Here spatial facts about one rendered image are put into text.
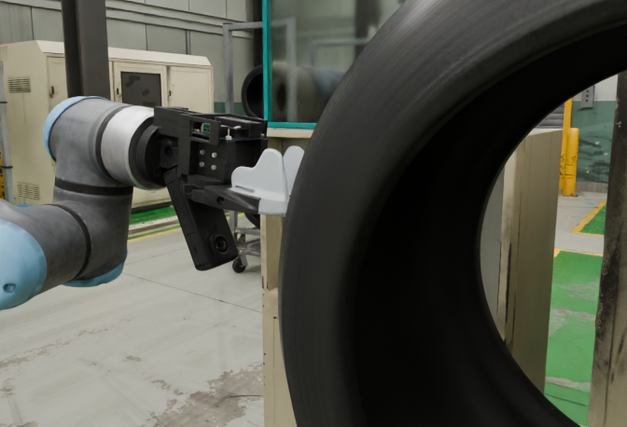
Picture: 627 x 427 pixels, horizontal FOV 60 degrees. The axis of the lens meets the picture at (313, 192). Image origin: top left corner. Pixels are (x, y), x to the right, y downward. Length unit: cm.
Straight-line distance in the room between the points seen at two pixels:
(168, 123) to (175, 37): 1009
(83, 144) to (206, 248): 19
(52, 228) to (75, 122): 13
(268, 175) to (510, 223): 56
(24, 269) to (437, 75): 41
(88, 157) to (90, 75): 529
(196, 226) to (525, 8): 39
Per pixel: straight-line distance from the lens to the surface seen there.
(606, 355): 71
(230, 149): 51
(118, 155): 60
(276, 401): 135
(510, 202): 96
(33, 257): 57
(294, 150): 51
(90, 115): 66
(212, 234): 58
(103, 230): 67
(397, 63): 31
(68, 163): 68
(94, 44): 599
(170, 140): 59
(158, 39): 1039
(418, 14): 33
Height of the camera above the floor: 132
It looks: 9 degrees down
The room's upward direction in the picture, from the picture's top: straight up
